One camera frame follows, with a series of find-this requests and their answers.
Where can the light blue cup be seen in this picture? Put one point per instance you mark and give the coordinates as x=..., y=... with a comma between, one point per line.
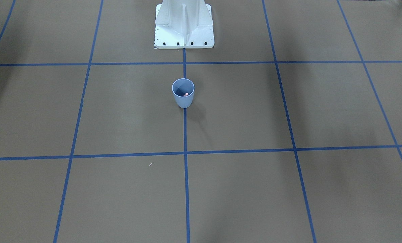
x=179, y=88

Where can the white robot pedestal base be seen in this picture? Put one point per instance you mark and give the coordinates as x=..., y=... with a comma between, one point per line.
x=183, y=24

